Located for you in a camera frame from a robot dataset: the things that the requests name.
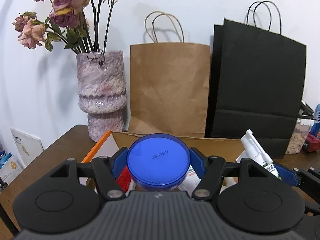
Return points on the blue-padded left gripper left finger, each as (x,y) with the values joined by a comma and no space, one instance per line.
(118,162)

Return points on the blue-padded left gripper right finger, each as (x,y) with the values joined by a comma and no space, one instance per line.
(198,161)

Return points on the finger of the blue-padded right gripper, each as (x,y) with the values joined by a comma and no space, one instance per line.
(287,175)

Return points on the blue round lid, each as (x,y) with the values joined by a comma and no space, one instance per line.
(158,162)

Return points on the white nasal spray bottle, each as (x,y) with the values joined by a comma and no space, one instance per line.
(253,150)

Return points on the red cardboard pumpkin box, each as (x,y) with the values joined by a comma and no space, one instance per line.
(111,142)

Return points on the dark red small box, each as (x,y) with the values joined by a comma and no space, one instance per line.
(311,143)

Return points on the clear seed storage container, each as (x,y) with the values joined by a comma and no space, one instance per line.
(302,128)

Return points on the pink textured ceramic vase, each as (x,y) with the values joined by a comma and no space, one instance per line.
(102,91)

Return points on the brown kraft paper bag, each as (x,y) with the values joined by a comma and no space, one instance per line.
(169,85)

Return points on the white booklet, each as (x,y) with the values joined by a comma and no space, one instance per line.
(29,147)

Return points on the black paper bag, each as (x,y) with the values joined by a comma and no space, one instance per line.
(256,83)

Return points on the blue white small box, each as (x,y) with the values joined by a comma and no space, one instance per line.
(10,168)

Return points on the dried pink rose bouquet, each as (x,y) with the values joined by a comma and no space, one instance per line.
(73,22)

